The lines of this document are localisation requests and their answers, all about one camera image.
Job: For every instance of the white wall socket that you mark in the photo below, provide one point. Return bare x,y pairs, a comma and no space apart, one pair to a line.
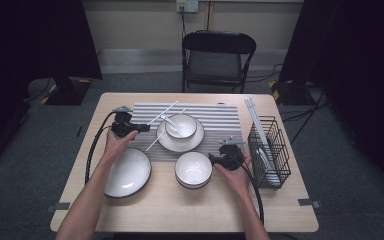
188,5

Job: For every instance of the white plate black rim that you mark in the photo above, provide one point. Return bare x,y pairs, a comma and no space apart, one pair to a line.
183,145
133,176

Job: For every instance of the black curtain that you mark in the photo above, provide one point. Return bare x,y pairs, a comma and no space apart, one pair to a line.
363,66
30,40

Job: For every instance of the striped woven placemat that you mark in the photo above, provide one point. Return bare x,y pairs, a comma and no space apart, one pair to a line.
220,126

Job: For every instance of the person's left hand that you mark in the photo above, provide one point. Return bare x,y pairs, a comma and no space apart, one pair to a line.
118,146

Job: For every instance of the black folding chair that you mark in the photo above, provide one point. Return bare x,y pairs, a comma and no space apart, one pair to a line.
218,41

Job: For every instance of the grey tape piece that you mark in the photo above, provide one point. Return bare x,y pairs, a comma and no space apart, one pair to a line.
60,206
308,202

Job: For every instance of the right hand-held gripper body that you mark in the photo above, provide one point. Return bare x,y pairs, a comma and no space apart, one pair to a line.
232,156

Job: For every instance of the black stand base yellow tape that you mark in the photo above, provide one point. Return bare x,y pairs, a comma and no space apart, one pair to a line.
66,95
290,95

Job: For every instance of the white bowl black rim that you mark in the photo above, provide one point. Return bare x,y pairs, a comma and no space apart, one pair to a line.
193,168
193,187
188,123

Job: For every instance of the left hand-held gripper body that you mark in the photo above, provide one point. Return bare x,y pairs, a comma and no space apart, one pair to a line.
122,127

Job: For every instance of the person's right hand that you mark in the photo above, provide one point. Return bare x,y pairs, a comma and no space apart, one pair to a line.
240,181

